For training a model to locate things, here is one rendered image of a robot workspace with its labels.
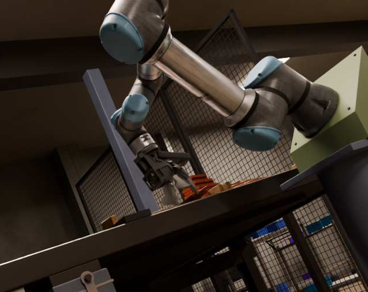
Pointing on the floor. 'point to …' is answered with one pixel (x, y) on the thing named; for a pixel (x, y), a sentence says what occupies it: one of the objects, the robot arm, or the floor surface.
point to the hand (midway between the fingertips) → (189, 200)
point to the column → (352, 196)
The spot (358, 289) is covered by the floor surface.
